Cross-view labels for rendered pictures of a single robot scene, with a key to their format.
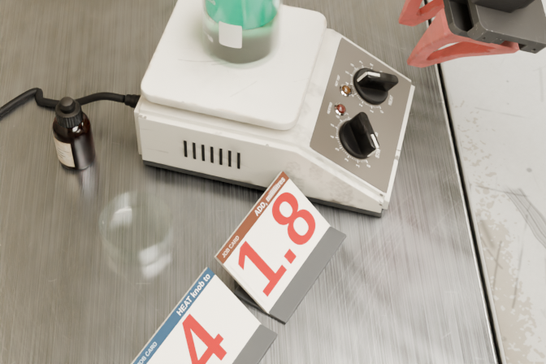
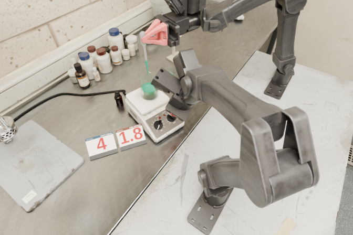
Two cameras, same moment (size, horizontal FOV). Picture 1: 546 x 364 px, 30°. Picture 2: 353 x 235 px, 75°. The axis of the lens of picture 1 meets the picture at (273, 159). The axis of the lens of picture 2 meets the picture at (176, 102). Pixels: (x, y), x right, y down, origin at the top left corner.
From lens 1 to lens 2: 0.45 m
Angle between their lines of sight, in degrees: 27
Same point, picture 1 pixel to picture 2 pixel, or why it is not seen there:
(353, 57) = not seen: hidden behind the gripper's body
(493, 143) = (192, 143)
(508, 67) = (211, 131)
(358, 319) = (133, 158)
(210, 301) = (108, 137)
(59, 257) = (100, 118)
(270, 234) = (130, 133)
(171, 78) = (132, 95)
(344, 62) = not seen: hidden behind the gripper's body
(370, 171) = (156, 132)
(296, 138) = (144, 117)
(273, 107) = (142, 109)
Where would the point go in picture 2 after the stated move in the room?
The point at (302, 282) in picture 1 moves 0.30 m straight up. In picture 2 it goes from (130, 146) to (113, 77)
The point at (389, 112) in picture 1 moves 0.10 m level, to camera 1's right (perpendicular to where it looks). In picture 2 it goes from (172, 124) to (194, 139)
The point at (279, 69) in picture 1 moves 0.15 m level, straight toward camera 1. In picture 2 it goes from (151, 103) to (117, 130)
